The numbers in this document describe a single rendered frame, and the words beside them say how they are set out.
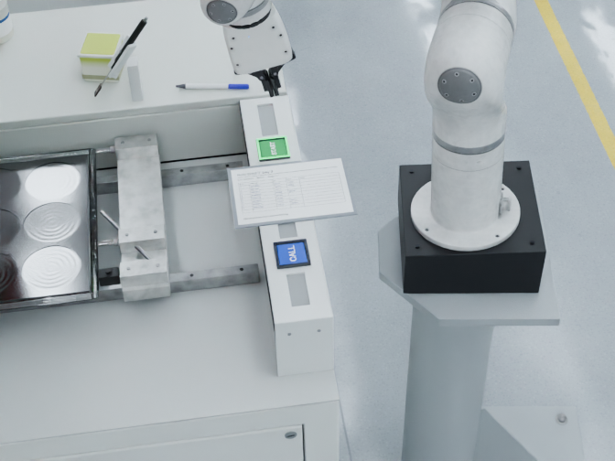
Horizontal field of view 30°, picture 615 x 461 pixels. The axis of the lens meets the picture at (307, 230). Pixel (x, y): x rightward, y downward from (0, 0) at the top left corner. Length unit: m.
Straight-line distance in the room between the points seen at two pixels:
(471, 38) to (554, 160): 1.84
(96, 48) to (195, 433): 0.77
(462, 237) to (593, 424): 1.05
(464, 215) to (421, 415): 0.59
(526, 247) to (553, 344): 1.08
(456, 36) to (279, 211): 0.46
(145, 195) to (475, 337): 0.67
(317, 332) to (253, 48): 0.47
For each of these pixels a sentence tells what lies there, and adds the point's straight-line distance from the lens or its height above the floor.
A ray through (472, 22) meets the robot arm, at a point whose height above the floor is 1.34.
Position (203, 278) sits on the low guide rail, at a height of 0.85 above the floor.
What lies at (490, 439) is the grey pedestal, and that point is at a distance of 2.58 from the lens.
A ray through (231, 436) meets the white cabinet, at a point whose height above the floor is 0.75.
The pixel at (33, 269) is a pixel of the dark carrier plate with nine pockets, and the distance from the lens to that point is 2.02.
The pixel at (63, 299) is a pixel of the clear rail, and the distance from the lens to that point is 1.96.
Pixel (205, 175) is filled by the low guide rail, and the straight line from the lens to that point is 2.22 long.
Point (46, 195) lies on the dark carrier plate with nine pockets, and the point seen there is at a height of 0.90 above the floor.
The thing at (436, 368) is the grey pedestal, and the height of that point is 0.56.
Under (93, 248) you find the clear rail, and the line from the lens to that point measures 2.03.
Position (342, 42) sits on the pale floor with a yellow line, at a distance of 3.91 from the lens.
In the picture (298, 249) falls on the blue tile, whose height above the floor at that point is 0.96.
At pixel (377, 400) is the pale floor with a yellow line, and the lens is 2.89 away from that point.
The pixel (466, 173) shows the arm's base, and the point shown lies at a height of 1.07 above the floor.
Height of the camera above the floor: 2.36
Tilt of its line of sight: 46 degrees down
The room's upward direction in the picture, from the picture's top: 2 degrees counter-clockwise
